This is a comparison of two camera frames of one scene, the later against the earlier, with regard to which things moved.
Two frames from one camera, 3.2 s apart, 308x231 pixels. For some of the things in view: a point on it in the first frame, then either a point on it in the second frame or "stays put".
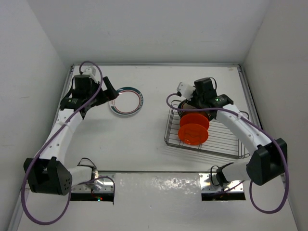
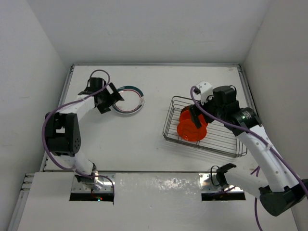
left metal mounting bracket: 100,184 stays put
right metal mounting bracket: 210,182 stays put
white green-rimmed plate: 186,104 → 134,100
